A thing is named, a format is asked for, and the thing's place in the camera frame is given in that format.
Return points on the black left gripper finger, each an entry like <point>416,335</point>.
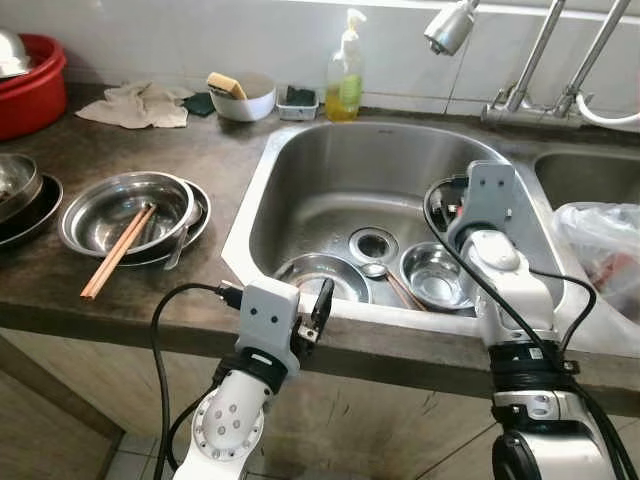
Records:
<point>323,302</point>

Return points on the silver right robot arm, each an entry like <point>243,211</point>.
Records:
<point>515,290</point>

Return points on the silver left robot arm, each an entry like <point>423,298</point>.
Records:
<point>228,425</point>

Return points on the shallow steel dish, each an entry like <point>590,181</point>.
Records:
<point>320,272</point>

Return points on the small steel spoon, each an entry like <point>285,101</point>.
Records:
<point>375,270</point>

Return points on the small deep steel bowl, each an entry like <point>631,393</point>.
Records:
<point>435,275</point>

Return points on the steel sink drain strainer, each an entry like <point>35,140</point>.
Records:
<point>373,245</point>

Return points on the dark wet wooden chopsticks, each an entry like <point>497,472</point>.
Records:
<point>405,292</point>

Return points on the stainless steel double sink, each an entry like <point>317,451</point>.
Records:
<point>340,190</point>

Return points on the chrome faucet with pipes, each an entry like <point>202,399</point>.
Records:
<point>520,108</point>

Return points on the clear plastic bag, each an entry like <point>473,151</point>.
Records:
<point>600,245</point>

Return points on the yellow dish soap bottle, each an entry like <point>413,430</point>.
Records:
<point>345,90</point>

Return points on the chrome faucet spray head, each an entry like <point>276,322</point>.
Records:
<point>448,30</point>

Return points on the small clear plastic tray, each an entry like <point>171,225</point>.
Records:
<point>298,105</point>

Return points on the brown wooden chopstick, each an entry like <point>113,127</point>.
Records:
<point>128,245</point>
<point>112,258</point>

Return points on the white ceramic bowl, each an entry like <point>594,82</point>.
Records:
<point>250,103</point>

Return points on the wide shallow steel bowl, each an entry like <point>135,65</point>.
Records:
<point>100,220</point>

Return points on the dark green scouring pad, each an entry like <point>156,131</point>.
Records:
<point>198,104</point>

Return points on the yellow brown sponge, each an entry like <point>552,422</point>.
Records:
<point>225,86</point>

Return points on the beige dish cloth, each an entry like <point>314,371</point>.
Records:
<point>135,105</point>

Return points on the dark steel plate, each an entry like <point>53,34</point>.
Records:
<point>40,215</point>

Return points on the steel bowl with rim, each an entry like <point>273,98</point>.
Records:
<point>15,185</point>

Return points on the red plastic basin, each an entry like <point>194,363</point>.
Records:
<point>35,100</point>

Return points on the steel bowl in basin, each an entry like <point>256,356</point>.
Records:
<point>10,55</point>

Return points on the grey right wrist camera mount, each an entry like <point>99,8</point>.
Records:
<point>490,200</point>

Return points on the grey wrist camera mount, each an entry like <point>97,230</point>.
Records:
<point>266,318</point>
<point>490,200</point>

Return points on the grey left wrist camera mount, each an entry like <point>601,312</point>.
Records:
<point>266,318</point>

